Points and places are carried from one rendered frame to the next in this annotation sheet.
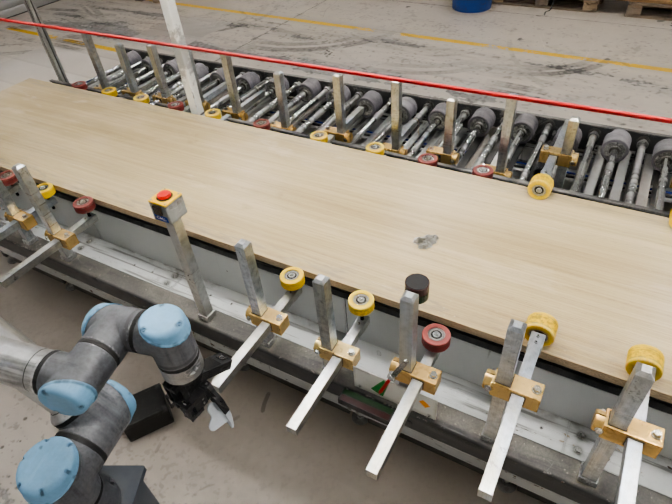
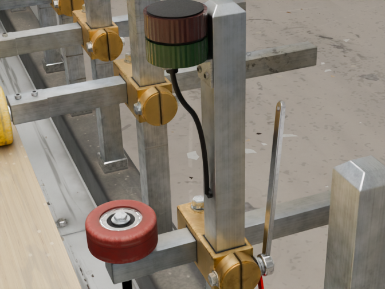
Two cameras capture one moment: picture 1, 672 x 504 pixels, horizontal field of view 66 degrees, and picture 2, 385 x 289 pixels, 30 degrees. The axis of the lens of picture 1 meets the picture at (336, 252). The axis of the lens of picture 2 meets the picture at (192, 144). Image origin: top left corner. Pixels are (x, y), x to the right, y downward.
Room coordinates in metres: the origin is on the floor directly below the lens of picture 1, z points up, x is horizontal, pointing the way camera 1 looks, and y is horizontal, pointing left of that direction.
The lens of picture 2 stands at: (1.39, 0.20, 1.36)
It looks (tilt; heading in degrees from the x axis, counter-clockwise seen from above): 29 degrees down; 216
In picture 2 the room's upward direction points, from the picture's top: 2 degrees counter-clockwise
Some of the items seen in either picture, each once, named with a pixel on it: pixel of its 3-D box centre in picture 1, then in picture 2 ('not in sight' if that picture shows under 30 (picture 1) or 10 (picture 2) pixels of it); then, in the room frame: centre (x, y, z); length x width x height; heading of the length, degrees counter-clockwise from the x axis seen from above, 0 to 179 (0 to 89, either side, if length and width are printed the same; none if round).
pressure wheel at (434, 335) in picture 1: (435, 345); (124, 256); (0.90, -0.26, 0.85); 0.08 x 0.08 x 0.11
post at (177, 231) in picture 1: (190, 270); not in sight; (1.25, 0.48, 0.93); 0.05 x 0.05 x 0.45; 57
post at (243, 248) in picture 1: (257, 300); not in sight; (1.11, 0.26, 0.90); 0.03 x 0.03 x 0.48; 57
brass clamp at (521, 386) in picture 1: (512, 388); (144, 90); (0.69, -0.39, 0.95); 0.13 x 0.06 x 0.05; 57
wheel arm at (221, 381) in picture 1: (260, 334); not in sight; (1.03, 0.26, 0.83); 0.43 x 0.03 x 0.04; 147
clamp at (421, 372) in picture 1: (415, 373); (214, 247); (0.83, -0.18, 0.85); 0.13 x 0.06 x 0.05; 57
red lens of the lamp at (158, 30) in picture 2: (417, 285); (175, 20); (0.87, -0.19, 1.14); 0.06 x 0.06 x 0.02
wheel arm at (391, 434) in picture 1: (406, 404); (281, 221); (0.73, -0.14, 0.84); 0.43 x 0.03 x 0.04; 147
